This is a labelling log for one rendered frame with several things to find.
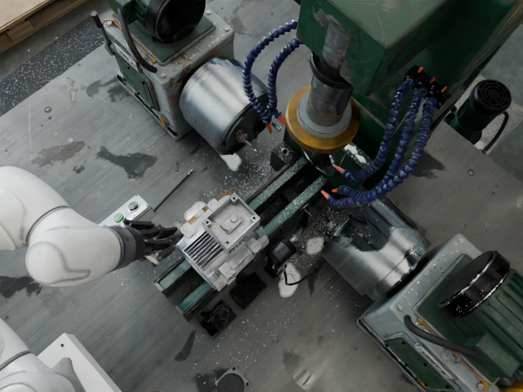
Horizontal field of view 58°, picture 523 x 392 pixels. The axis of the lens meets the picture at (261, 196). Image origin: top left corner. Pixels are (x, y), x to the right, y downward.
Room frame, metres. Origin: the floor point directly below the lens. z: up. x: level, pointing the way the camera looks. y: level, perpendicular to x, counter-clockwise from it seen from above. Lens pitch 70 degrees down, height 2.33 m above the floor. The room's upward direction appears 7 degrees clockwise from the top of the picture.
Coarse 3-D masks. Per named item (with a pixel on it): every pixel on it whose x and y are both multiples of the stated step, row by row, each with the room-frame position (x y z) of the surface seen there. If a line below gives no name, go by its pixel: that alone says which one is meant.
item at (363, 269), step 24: (360, 216) 0.41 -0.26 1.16; (384, 216) 0.41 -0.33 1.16; (408, 216) 0.44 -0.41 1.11; (336, 240) 0.35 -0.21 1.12; (360, 240) 0.34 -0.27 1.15; (384, 240) 0.35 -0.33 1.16; (408, 240) 0.36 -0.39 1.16; (336, 264) 0.30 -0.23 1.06; (360, 264) 0.29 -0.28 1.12; (384, 264) 0.29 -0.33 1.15; (408, 264) 0.30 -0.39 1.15; (360, 288) 0.24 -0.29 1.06; (384, 288) 0.24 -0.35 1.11
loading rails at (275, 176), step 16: (304, 160) 0.66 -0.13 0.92; (272, 176) 0.64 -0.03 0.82; (288, 176) 0.60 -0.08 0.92; (320, 176) 0.61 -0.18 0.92; (256, 192) 0.53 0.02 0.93; (272, 192) 0.54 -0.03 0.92; (288, 192) 0.57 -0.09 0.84; (304, 192) 0.55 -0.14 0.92; (320, 192) 0.55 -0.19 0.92; (256, 208) 0.48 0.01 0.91; (288, 208) 0.49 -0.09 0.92; (272, 224) 0.43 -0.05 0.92; (288, 224) 0.45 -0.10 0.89; (272, 240) 0.40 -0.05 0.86; (160, 272) 0.26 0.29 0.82; (176, 272) 0.25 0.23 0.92; (192, 272) 0.27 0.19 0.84; (240, 272) 0.29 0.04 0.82; (160, 288) 0.19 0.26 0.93; (176, 288) 0.21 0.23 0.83; (208, 288) 0.21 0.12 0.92; (224, 288) 0.23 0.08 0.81; (192, 304) 0.16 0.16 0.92
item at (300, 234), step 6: (306, 210) 0.38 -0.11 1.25; (312, 210) 0.38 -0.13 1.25; (300, 216) 0.38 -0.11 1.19; (306, 216) 0.37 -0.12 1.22; (312, 216) 0.37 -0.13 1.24; (300, 222) 0.37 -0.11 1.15; (306, 222) 0.36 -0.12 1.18; (300, 228) 0.37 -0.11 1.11; (306, 228) 0.36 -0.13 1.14; (294, 234) 0.38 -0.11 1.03; (300, 234) 0.37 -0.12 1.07; (300, 240) 0.36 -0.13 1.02
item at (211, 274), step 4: (228, 196) 0.45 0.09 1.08; (224, 200) 0.43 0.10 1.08; (256, 228) 0.36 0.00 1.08; (260, 228) 0.36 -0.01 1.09; (256, 232) 0.35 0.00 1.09; (260, 232) 0.35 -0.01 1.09; (264, 232) 0.36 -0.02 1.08; (260, 236) 0.34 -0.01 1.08; (180, 240) 0.30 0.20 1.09; (176, 244) 0.29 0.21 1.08; (180, 244) 0.29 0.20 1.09; (184, 244) 0.30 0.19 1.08; (180, 248) 0.28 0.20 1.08; (208, 272) 0.23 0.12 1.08; (212, 272) 0.23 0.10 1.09; (208, 276) 0.22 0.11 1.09; (212, 276) 0.22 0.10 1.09; (216, 276) 0.22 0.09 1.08; (212, 280) 0.21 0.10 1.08
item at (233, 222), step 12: (228, 204) 0.41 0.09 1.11; (240, 204) 0.42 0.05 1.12; (216, 216) 0.37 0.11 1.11; (228, 216) 0.38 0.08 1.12; (240, 216) 0.38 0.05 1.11; (252, 216) 0.38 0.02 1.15; (204, 228) 0.34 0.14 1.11; (216, 228) 0.34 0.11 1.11; (228, 228) 0.34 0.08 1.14; (240, 228) 0.35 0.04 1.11; (252, 228) 0.35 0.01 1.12; (216, 240) 0.31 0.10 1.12; (228, 240) 0.30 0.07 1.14; (240, 240) 0.32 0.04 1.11; (228, 252) 0.28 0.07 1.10
